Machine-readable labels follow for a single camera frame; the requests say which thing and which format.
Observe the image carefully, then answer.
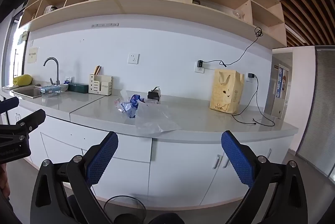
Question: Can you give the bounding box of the frosted glass partition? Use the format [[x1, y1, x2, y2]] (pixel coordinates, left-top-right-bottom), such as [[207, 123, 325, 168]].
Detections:
[[296, 46, 335, 185]]

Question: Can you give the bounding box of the green wall sign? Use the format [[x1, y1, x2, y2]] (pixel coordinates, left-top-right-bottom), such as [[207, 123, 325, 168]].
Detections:
[[18, 31, 29, 45]]

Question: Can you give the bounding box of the black cable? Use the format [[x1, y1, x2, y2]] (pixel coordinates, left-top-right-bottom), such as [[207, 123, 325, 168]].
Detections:
[[232, 75, 275, 127], [203, 27, 264, 67]]

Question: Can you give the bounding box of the yellow paper bag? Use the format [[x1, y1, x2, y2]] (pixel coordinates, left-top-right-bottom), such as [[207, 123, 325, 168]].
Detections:
[[209, 69, 245, 114]]

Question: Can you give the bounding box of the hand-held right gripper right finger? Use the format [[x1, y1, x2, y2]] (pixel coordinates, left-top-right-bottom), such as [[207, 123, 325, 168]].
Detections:
[[221, 130, 308, 224]]

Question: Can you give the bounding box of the steel faucet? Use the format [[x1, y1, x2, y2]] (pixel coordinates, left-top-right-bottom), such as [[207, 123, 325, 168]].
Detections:
[[43, 57, 61, 85]]

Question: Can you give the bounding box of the black mesh trash bin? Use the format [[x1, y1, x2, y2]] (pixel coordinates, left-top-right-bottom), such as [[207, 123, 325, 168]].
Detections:
[[103, 195, 146, 224]]

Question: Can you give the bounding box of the yellow cloth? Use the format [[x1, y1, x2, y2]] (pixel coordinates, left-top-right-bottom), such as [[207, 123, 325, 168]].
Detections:
[[13, 74, 33, 86]]

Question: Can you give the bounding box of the clear plastic bag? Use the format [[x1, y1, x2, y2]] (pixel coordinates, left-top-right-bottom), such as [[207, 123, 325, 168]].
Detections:
[[135, 100, 181, 135]]

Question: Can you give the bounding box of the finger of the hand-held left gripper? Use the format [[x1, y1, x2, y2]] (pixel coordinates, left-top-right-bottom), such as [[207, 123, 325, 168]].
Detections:
[[0, 109, 46, 144], [0, 96, 20, 114]]

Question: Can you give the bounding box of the window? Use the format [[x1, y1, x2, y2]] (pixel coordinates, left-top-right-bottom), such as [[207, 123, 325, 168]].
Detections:
[[5, 14, 27, 83]]

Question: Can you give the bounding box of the blue lid glass container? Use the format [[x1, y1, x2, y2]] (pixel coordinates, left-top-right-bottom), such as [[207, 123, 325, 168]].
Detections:
[[40, 85, 61, 98]]

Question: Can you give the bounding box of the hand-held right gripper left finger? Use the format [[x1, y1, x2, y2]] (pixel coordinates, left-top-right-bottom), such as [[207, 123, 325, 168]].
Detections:
[[30, 131, 119, 224]]

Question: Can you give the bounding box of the steel sink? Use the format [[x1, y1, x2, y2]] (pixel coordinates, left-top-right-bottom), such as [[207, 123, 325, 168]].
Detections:
[[11, 86, 44, 99]]

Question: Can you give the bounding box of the wooden wall shelf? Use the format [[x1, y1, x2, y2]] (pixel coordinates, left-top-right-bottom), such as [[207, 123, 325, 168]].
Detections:
[[18, 0, 287, 49]]

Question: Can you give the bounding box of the black cardboard box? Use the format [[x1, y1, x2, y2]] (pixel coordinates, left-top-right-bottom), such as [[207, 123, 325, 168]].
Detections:
[[147, 86, 161, 102]]

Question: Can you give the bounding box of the paper wall notice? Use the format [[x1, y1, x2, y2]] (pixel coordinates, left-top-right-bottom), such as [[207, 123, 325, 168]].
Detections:
[[27, 47, 39, 64]]

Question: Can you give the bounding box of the green lunch box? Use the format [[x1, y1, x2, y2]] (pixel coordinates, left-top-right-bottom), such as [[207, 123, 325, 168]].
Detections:
[[67, 82, 89, 94]]

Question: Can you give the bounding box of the blue snack packet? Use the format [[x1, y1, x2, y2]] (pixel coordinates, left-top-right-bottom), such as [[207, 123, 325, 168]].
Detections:
[[122, 94, 143, 119]]

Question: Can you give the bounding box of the door poster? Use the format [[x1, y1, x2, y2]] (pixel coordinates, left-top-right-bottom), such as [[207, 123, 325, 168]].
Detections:
[[276, 64, 290, 99]]

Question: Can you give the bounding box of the cream utensil holder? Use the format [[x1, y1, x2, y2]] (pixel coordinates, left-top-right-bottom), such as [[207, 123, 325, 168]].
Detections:
[[88, 74, 113, 96]]

